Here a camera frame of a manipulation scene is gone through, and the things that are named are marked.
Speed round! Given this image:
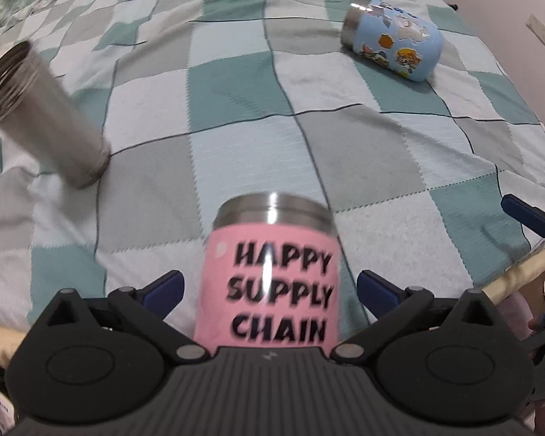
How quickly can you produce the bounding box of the tall silver steel cup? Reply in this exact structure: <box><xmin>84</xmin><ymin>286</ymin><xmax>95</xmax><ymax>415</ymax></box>
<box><xmin>0</xmin><ymin>40</ymin><xmax>112</xmax><ymax>190</ymax></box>

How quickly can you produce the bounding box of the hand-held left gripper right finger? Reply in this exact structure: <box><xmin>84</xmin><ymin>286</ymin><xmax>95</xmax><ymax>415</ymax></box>
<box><xmin>330</xmin><ymin>270</ymin><xmax>517</xmax><ymax>366</ymax></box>

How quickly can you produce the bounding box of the cream bed sheet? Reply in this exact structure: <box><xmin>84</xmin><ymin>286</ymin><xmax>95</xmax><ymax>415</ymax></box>
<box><xmin>480</xmin><ymin>242</ymin><xmax>545</xmax><ymax>306</ymax></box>

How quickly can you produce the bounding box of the blue sticker steel cup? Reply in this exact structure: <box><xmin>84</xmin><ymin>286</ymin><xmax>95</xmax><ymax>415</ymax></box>
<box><xmin>340</xmin><ymin>0</ymin><xmax>444</xmax><ymax>83</ymax></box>

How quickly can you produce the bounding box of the pink steel cup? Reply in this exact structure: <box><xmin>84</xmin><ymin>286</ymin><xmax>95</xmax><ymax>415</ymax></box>
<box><xmin>193</xmin><ymin>193</ymin><xmax>342</xmax><ymax>351</ymax></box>

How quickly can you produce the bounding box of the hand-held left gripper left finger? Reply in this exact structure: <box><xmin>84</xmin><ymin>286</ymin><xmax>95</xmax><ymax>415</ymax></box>
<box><xmin>26</xmin><ymin>270</ymin><xmax>211</xmax><ymax>365</ymax></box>

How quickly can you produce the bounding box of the checked green grey blanket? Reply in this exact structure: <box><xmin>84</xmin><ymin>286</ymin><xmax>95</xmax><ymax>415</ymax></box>
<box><xmin>0</xmin><ymin>0</ymin><xmax>545</xmax><ymax>328</ymax></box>

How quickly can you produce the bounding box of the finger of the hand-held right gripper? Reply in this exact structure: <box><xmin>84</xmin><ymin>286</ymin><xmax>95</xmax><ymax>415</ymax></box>
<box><xmin>501</xmin><ymin>194</ymin><xmax>545</xmax><ymax>238</ymax></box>

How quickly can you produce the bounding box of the pink cloth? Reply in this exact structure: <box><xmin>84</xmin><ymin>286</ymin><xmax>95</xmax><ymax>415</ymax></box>
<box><xmin>494</xmin><ymin>291</ymin><xmax>537</xmax><ymax>342</ymax></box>

